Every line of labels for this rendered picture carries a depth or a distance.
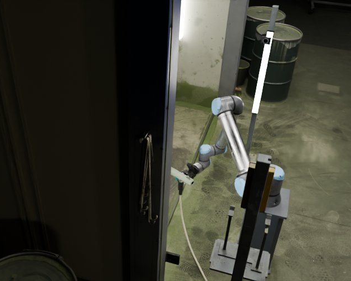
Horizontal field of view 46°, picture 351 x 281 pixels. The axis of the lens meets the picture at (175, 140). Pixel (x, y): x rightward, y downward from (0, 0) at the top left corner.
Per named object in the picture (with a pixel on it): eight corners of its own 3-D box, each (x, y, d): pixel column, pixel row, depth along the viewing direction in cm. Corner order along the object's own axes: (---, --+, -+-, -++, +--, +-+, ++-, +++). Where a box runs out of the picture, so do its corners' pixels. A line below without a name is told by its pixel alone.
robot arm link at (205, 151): (209, 141, 349) (208, 153, 357) (197, 144, 345) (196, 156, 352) (215, 148, 343) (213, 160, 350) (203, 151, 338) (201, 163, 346)
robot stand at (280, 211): (273, 246, 352) (289, 189, 314) (269, 275, 328) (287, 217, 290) (237, 236, 358) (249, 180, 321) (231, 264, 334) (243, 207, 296)
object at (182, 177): (193, 199, 338) (194, 178, 324) (189, 202, 335) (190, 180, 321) (150, 173, 364) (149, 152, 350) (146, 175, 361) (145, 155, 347)
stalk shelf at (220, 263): (209, 269, 235) (209, 267, 235) (217, 240, 253) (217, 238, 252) (264, 284, 229) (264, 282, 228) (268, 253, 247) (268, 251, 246)
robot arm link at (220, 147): (243, 90, 309) (220, 145, 360) (228, 92, 304) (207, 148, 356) (250, 100, 303) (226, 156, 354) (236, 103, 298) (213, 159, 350)
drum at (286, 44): (243, 82, 591) (253, 20, 539) (283, 85, 591) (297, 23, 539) (247, 103, 543) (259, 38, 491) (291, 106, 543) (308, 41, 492)
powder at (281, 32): (254, 23, 539) (254, 22, 538) (296, 26, 539) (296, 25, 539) (260, 39, 495) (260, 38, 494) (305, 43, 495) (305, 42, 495)
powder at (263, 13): (288, 13, 581) (288, 11, 580) (279, 24, 541) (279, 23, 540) (250, 5, 598) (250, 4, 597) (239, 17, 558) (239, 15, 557)
